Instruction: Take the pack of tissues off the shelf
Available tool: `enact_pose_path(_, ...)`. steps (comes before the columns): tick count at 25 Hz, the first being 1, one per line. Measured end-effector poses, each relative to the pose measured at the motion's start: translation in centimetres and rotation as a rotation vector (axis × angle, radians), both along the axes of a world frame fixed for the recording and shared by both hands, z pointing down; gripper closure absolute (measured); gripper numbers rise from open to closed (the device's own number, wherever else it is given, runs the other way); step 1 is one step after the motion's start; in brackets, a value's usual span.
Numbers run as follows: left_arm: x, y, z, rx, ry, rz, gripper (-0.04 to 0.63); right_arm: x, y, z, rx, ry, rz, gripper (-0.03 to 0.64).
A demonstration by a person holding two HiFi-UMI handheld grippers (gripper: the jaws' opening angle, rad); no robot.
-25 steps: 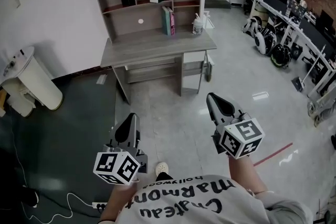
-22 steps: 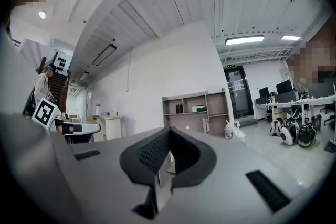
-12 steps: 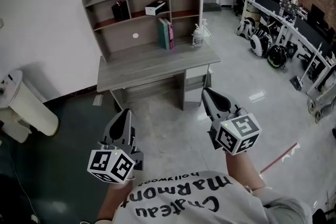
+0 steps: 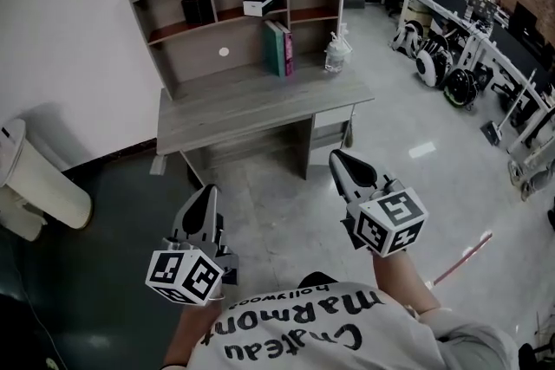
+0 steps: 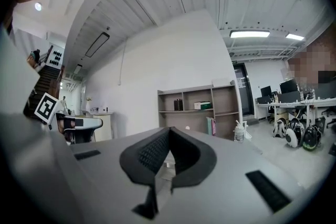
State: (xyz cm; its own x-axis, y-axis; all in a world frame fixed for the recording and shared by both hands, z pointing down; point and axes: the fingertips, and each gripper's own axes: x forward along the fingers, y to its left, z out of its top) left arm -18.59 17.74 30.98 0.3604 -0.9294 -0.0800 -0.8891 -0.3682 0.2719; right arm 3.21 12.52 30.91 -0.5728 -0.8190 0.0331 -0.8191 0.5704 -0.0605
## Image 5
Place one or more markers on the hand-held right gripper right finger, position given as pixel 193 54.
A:
pixel 195 162

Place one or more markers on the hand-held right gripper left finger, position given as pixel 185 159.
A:
pixel 136 162

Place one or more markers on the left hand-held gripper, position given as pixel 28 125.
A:
pixel 46 108

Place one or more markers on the green white pack of tissues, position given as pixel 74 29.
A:
pixel 202 105

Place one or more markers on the wooden shelf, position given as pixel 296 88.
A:
pixel 225 102

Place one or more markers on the dark staircase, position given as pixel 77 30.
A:
pixel 47 78

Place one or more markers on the pink green book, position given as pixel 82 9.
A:
pixel 211 126

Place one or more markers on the small hanging light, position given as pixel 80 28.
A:
pixel 77 69

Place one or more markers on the clear pump bottle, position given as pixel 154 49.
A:
pixel 239 135

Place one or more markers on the white counter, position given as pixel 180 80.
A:
pixel 101 123

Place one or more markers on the dark brown jars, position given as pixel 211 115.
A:
pixel 178 105

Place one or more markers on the black door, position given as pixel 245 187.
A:
pixel 245 89

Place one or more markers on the small white black helmet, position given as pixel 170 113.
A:
pixel 279 127

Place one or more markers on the black framed hanging light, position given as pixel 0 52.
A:
pixel 105 35

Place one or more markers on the small black monitor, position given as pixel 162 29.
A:
pixel 265 91

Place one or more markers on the round ceiling lamp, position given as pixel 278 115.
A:
pixel 38 6

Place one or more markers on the black green helmet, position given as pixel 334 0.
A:
pixel 312 139

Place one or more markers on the large black monitor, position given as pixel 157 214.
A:
pixel 288 86

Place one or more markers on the white office desk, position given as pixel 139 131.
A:
pixel 302 103

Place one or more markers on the long ceiling light panel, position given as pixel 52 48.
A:
pixel 249 33

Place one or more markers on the short ceiling light panel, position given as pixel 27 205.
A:
pixel 294 36

